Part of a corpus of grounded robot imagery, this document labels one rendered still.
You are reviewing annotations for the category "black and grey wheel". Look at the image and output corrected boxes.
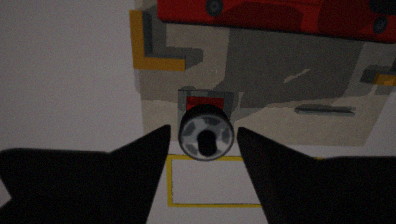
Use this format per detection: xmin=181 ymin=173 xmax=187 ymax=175
xmin=178 ymin=104 xmax=235 ymax=162

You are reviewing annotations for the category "yellow rectangular outline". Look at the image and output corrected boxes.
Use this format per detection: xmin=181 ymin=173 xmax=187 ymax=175
xmin=166 ymin=155 xmax=262 ymax=208

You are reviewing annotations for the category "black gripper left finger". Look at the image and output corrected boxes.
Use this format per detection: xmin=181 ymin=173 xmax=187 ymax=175
xmin=0 ymin=125 xmax=171 ymax=224

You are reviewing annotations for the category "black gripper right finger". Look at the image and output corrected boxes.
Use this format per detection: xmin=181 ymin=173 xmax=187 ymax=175
xmin=237 ymin=127 xmax=396 ymax=224

